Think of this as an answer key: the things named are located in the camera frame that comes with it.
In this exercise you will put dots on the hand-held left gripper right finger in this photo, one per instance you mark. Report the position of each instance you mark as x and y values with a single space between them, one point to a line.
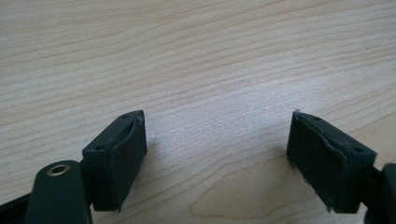
327 165

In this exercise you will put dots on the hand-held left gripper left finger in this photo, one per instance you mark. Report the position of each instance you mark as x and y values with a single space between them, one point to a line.
115 161

